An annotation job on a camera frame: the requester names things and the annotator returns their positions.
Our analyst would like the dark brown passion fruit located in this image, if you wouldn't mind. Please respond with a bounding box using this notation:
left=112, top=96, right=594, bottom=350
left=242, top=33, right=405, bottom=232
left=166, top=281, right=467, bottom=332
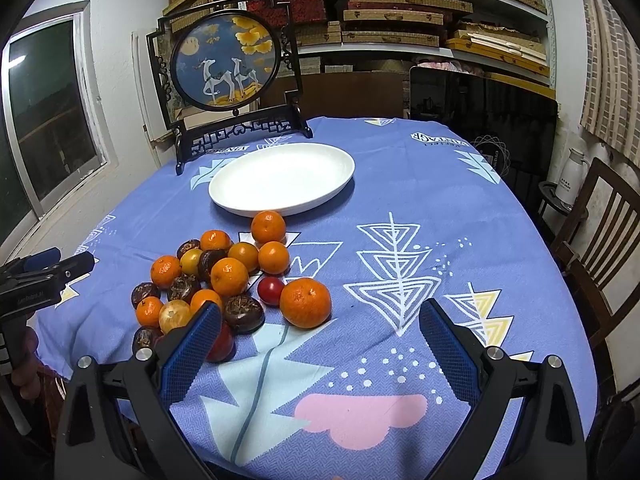
left=224, top=294, right=265, bottom=334

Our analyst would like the large orange mandarin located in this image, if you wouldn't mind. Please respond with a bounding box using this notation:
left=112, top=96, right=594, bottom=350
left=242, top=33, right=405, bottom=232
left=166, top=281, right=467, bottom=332
left=279, top=278, right=332, bottom=330

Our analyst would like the dark red plum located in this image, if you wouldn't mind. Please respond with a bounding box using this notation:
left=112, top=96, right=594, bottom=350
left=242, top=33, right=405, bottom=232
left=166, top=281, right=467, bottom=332
left=206, top=322, right=234, bottom=363

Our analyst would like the left hand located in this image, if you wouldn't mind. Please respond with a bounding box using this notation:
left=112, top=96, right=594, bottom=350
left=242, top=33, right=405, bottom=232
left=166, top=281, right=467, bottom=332
left=12, top=326, right=41, bottom=401

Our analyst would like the dark passion fruit left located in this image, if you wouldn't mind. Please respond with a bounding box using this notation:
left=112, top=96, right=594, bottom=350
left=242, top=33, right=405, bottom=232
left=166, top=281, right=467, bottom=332
left=130, top=282, right=160, bottom=308

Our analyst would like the small orange mandarin front left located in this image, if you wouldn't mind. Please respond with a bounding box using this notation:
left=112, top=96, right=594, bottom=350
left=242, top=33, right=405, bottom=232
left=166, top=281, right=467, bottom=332
left=136, top=296, right=164, bottom=328

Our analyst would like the orange mandarin far left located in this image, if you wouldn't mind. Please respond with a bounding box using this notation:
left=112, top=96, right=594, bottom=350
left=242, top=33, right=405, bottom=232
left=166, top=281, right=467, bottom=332
left=150, top=255, right=182, bottom=289

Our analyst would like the pale yellow round fruit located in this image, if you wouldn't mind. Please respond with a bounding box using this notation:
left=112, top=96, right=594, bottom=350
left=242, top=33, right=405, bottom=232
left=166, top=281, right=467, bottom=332
left=158, top=300, right=192, bottom=334

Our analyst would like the yellow small fruit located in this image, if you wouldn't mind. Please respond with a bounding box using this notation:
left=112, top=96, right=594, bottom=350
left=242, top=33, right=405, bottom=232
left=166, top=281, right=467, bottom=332
left=180, top=248, right=203, bottom=276

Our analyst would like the aluminium sliding window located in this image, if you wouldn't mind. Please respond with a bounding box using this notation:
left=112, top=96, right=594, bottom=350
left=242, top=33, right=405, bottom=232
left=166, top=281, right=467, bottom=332
left=1, top=0, right=115, bottom=260

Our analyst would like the orange mandarin centre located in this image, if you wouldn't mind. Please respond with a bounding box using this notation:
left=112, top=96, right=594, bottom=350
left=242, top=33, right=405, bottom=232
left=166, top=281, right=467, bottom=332
left=210, top=257, right=248, bottom=297

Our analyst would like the orange mandarin middle back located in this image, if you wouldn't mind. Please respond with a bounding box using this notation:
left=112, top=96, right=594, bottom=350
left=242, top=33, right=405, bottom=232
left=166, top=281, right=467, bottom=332
left=228, top=242, right=259, bottom=274

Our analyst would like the wooden chair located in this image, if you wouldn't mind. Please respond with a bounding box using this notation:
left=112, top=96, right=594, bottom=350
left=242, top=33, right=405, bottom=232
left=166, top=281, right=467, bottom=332
left=550, top=158, right=639, bottom=349

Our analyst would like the red tomato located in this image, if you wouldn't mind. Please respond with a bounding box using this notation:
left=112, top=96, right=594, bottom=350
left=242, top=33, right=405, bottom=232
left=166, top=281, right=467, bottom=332
left=257, top=276, right=284, bottom=308

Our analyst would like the orange mandarin near plate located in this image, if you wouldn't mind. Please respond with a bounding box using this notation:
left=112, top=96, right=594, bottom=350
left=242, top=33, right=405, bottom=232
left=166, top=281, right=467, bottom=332
left=250, top=210, right=286, bottom=245

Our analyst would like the orange mandarin right middle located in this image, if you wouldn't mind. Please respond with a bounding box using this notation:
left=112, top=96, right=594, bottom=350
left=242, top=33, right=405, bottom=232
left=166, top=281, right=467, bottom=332
left=258, top=240, right=290, bottom=275

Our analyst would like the blue patterned tablecloth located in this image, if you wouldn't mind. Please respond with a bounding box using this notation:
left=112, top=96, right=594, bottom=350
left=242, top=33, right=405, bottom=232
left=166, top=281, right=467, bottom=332
left=36, top=117, right=598, bottom=479

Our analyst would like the white oval plate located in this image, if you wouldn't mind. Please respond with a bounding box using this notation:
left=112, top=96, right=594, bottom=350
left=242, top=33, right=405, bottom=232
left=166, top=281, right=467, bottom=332
left=208, top=142, right=356, bottom=218

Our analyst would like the white thermos jug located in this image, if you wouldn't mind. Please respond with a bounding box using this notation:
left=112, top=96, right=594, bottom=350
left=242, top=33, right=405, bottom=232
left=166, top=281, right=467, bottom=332
left=555, top=148, right=589, bottom=208

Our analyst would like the round deer embroidery screen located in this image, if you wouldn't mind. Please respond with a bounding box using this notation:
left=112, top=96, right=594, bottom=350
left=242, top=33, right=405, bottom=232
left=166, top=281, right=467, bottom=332
left=146, top=0, right=312, bottom=174

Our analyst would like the checkered curtain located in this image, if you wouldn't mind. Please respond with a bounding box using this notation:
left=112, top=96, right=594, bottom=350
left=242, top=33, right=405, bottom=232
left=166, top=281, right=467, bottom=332
left=580, top=0, right=640, bottom=165

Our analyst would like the white metal storage shelf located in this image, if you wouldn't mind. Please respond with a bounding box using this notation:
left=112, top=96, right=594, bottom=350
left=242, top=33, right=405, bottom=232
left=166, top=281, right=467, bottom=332
left=162, top=0, right=559, bottom=101

